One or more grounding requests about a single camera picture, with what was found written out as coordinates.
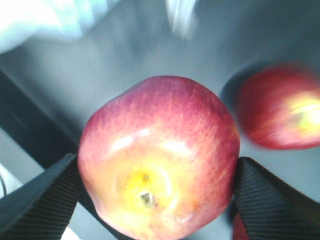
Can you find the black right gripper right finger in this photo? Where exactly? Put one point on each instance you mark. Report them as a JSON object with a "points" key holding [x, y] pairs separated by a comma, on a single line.
{"points": [[270, 208]]}

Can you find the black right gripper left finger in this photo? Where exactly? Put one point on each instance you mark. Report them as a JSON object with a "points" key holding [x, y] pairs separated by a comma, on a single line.
{"points": [[42, 208]]}

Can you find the dark red apple front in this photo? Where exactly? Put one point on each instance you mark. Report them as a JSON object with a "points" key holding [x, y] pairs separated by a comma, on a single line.
{"points": [[279, 107]]}

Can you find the red apple bottom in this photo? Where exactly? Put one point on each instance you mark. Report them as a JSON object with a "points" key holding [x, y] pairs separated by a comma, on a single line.
{"points": [[159, 160]]}

